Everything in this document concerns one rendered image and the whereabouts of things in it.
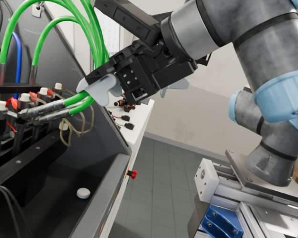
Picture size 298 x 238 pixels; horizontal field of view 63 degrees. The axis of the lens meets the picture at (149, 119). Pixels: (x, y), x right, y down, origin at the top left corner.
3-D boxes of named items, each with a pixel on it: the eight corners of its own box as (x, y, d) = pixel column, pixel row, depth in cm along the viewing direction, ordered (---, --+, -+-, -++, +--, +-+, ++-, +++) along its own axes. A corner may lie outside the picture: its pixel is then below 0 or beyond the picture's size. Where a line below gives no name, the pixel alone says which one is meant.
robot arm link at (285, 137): (291, 158, 71) (315, 117, 67) (250, 136, 80) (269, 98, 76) (303, 155, 79) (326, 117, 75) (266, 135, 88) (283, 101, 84)
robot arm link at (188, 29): (189, -5, 29) (202, -4, 36) (159, 16, 32) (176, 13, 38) (217, 52, 31) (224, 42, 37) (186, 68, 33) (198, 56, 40)
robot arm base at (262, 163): (276, 167, 90) (288, 144, 87) (298, 191, 76) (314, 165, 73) (238, 155, 89) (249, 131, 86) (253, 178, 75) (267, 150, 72)
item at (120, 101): (133, 116, 111) (136, 105, 110) (111, 108, 112) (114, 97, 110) (140, 105, 133) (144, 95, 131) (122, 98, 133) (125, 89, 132)
